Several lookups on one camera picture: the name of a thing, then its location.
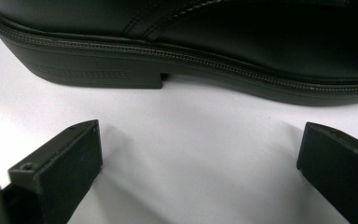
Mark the black leather dress shoe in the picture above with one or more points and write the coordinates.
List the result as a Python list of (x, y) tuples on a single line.
[(230, 40)]

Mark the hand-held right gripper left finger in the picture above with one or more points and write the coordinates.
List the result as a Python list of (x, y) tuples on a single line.
[(65, 161)]

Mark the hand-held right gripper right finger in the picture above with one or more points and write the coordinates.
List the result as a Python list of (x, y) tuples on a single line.
[(338, 174)]

